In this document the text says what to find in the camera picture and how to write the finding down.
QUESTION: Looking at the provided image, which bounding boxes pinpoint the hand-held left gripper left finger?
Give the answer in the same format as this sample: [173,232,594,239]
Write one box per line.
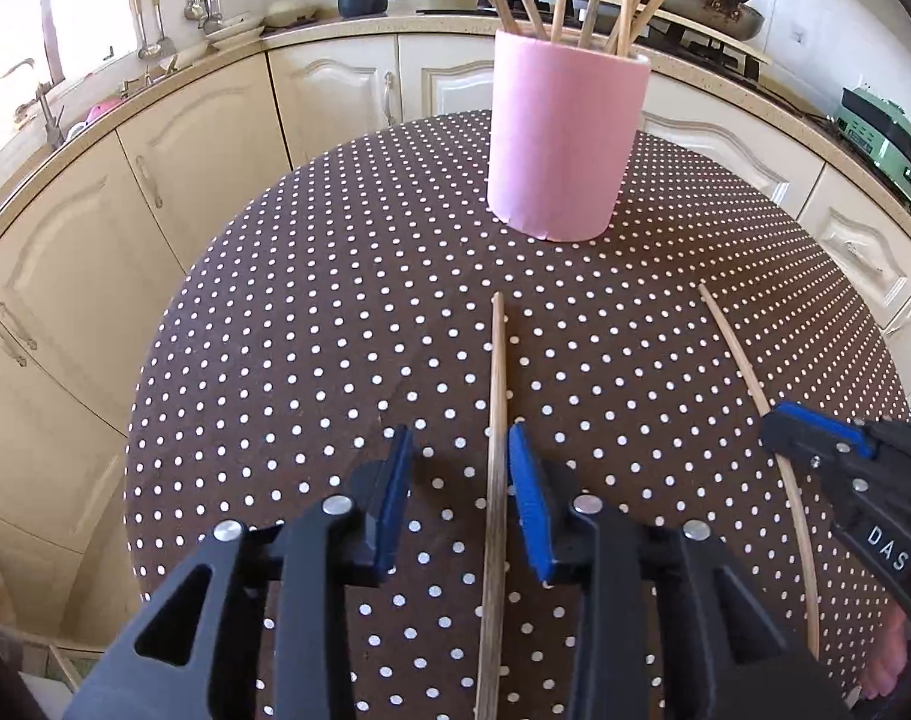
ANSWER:
[65,424,415,720]

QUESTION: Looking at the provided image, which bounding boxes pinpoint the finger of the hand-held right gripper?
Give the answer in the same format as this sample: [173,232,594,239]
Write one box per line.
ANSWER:
[770,401,876,460]
[761,420,838,481]

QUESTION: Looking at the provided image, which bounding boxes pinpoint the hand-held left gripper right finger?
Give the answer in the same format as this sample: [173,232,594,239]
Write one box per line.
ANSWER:
[507,422,850,720]

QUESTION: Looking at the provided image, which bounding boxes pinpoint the thin wooden chopstick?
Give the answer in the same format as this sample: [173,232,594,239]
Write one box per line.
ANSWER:
[476,291,510,720]
[697,283,822,659]

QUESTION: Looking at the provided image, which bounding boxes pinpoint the pink cup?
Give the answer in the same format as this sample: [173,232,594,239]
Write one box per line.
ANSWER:
[486,30,651,242]

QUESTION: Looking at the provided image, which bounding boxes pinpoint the person's right hand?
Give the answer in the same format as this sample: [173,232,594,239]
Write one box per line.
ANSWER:
[860,604,911,700]

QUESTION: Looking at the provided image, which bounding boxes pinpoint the green electric cooker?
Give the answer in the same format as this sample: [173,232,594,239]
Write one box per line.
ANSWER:
[834,86,911,215]

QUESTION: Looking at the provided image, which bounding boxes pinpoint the beige stone countertop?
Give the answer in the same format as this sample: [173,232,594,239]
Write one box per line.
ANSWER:
[0,11,911,263]

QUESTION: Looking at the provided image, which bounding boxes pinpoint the black glass gas stove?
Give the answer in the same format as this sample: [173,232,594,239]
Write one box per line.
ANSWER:
[417,4,762,80]

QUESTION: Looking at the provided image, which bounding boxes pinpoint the cream base cabinets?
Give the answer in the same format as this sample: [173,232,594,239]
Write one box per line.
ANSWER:
[0,34,911,616]

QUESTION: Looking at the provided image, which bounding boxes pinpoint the steel sink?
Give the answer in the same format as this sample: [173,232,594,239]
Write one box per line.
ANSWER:
[50,52,182,143]

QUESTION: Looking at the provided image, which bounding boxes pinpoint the stack of white plates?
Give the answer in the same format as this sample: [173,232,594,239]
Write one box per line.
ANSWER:
[204,11,265,42]

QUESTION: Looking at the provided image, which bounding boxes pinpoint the hanging steel ladle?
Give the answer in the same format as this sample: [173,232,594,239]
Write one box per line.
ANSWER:
[129,0,166,61]

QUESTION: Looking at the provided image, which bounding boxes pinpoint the steel faucet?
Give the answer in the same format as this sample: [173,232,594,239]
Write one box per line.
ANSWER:
[0,56,67,147]

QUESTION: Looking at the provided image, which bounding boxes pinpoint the kitchen window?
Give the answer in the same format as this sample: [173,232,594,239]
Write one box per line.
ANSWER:
[0,0,137,166]

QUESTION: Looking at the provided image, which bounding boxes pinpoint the black power cable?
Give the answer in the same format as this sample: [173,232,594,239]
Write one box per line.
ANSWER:
[759,79,838,122]

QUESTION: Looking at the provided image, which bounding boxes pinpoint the steel wok black handle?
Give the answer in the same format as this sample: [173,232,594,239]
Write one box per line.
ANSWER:
[646,0,801,42]

